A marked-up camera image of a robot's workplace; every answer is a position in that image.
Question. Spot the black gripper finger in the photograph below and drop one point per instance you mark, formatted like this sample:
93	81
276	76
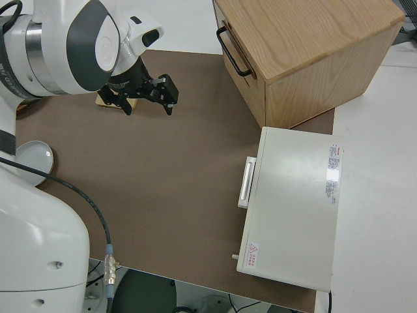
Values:
112	98
166	93

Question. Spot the wooden drawer box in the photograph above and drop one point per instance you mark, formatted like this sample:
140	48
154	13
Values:
309	32

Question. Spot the small white oven knob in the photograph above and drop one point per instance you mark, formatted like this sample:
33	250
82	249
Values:
234	256

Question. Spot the gray background equipment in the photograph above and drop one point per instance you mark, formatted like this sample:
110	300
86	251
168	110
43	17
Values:
408	6

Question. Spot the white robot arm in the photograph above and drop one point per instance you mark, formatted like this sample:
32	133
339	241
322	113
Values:
32	228

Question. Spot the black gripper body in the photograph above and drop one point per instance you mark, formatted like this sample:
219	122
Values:
130	80

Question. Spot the white toaster oven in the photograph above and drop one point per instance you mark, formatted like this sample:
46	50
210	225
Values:
293	212

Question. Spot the brown table mat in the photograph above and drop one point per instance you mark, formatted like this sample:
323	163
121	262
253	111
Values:
163	179

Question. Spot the gray round plate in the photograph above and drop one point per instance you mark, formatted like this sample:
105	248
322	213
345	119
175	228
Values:
34	158

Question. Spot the small wooden block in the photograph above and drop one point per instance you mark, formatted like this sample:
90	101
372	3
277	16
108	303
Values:
133	104

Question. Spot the dark round stool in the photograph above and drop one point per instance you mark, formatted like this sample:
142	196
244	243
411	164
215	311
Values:
146	293

